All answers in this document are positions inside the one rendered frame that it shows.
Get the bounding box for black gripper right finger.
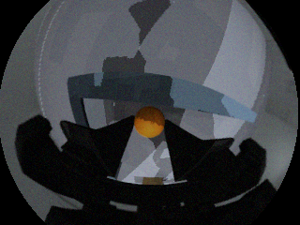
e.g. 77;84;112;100
164;120;233;183

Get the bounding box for low clear glass walls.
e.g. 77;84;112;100
83;98;113;128

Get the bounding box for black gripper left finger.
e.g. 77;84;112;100
60;115;135;177

